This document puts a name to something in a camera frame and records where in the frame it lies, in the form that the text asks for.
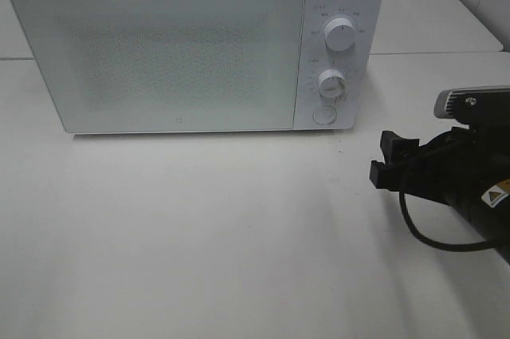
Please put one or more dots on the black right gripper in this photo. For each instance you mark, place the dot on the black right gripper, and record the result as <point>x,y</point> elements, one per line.
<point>465,168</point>

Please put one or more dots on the round white door-release button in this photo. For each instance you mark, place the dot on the round white door-release button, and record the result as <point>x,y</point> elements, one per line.
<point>324,115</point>

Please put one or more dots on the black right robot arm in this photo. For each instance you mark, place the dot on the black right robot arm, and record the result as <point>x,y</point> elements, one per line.
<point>492,226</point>

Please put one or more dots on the lower white timer knob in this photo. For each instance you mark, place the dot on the lower white timer knob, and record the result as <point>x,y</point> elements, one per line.
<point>331,83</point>

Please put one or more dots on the upper white power knob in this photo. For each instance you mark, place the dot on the upper white power knob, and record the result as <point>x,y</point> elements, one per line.
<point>340,32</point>

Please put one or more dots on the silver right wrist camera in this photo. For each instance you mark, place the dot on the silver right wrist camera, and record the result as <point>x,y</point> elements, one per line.
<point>481,105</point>

